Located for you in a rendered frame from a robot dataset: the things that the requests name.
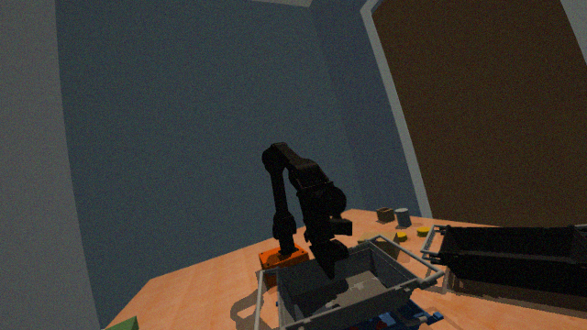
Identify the grey cylinder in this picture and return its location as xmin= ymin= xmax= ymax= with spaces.
xmin=395 ymin=208 xmax=412 ymax=226

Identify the blue plastic tray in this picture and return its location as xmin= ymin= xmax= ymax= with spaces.
xmin=353 ymin=298 xmax=444 ymax=330

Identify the small green block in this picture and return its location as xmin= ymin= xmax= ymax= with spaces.
xmin=106 ymin=316 xmax=139 ymax=330

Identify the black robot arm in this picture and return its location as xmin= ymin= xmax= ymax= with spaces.
xmin=261 ymin=142 xmax=352 ymax=257

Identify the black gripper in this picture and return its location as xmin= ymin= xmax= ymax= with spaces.
xmin=303 ymin=214 xmax=349 ymax=280

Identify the yellow short cylinder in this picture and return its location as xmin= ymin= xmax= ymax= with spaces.
xmin=416 ymin=227 xmax=430 ymax=237
xmin=397 ymin=232 xmax=407 ymax=242

